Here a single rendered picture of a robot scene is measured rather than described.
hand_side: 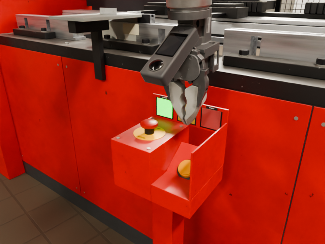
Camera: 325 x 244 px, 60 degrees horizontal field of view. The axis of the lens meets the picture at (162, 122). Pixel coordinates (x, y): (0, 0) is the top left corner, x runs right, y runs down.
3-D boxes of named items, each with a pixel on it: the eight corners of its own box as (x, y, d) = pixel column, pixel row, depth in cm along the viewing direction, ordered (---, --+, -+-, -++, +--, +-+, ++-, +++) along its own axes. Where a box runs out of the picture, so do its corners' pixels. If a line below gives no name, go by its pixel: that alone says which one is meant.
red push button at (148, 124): (137, 136, 63) (136, 121, 61) (147, 129, 66) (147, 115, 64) (151, 141, 61) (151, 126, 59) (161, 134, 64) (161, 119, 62)
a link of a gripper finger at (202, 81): (208, 106, 52) (209, 58, 47) (204, 109, 50) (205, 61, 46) (186, 101, 54) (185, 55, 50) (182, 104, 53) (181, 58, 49)
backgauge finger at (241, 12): (185, 20, 97) (185, 4, 95) (219, 16, 116) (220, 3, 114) (216, 22, 91) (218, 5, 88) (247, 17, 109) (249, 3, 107)
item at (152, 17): (111, 21, 113) (110, 12, 112) (116, 20, 115) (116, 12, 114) (150, 23, 102) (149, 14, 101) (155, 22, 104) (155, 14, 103)
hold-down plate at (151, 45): (94, 46, 113) (93, 38, 112) (104, 44, 117) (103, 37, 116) (152, 54, 97) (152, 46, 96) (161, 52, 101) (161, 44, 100)
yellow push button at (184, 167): (177, 176, 62) (174, 172, 60) (184, 161, 64) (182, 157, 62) (192, 182, 60) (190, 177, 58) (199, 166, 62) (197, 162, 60)
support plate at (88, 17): (49, 19, 93) (48, 16, 93) (107, 15, 113) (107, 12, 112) (83, 22, 84) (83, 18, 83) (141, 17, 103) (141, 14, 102)
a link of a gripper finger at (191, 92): (211, 117, 58) (213, 74, 53) (198, 130, 53) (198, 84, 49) (198, 114, 59) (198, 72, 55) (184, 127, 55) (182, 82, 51)
